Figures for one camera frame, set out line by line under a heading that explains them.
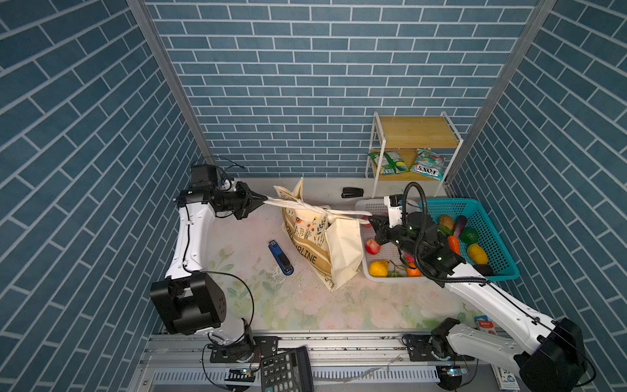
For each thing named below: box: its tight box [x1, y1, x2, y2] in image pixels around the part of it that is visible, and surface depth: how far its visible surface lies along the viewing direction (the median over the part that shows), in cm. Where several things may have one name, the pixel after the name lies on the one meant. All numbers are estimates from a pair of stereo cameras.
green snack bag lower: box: [367, 151, 410, 176], surface depth 104 cm
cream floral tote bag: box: [264, 177, 373, 292], surface depth 80 cm
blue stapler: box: [267, 239, 295, 276], surface depth 93 cm
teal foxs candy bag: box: [409, 148, 445, 182], surface depth 104 cm
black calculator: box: [260, 346, 315, 392], surface depth 69 cm
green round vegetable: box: [460, 226, 480, 245], surface depth 97 cm
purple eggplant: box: [453, 214, 467, 238], surface depth 101 cm
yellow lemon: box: [369, 259, 390, 278], surface depth 88 cm
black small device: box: [341, 187, 365, 199], surface depth 118 cm
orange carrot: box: [447, 235, 461, 256], surface depth 96 cm
